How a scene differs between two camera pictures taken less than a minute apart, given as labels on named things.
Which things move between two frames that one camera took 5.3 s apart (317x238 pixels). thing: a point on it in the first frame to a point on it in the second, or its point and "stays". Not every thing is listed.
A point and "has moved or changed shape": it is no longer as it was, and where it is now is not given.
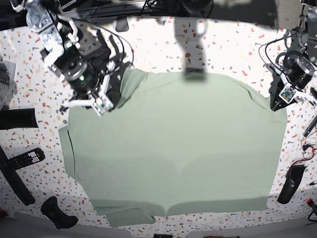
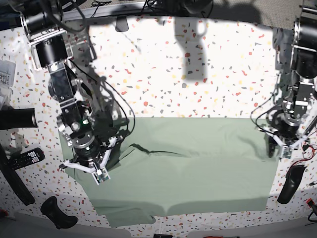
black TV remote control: [35, 155] stays
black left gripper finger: [114, 94] to [114, 156]
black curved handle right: [293, 180] stays
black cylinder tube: [18, 118] stays
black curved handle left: [51, 209] stays
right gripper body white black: [288, 93] to [288, 144]
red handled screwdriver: [220, 237] stays
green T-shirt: [174, 141] has moved or changed shape
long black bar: [13, 177] stays
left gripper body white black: [100, 102] to [95, 166]
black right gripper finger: [277, 103] to [272, 144]
